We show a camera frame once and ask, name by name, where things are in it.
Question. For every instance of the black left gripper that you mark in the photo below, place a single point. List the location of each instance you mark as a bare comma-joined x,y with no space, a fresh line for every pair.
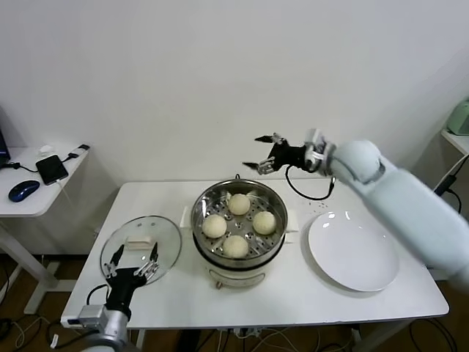
124,282

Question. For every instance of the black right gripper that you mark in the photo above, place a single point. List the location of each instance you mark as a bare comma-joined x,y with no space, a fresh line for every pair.
289,155

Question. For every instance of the white steamed baozi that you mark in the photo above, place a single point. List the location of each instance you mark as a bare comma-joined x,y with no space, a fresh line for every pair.
239,204
236,246
214,226
264,223

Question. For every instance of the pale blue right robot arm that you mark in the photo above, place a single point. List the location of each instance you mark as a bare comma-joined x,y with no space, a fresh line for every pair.
403,205

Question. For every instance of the perforated steel steamer basket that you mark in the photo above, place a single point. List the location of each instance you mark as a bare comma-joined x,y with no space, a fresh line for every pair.
242,223

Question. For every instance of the cream electric pot base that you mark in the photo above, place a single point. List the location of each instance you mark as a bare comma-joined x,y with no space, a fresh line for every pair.
238,273

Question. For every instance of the white side desk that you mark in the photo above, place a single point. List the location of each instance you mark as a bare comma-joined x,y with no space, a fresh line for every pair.
29,207

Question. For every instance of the black smartphone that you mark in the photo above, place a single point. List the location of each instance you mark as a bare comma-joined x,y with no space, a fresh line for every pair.
52,169

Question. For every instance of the white round plate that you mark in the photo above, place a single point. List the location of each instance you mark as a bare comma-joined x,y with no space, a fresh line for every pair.
351,253

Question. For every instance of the blue computer mouse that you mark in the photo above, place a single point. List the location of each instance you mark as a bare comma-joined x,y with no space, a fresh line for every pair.
23,190

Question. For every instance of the white power strip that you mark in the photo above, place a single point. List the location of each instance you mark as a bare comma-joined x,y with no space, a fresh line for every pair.
248,332

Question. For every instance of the white earbuds case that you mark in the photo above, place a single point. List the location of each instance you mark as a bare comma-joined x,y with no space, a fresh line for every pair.
45,149

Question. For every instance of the dark laptop screen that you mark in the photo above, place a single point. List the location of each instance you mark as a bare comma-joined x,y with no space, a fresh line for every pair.
3,143

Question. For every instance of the white shelf board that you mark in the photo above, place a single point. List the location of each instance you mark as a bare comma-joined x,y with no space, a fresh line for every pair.
458,141

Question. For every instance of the pale green appliance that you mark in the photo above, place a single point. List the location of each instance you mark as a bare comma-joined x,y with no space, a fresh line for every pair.
459,117

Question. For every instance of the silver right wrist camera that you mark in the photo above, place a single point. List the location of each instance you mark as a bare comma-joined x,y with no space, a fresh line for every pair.
316,138

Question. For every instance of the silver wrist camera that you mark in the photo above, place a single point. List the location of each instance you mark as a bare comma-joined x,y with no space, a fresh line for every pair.
92,315
316,138

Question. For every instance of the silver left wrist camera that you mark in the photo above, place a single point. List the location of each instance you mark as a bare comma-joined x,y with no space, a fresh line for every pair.
92,315

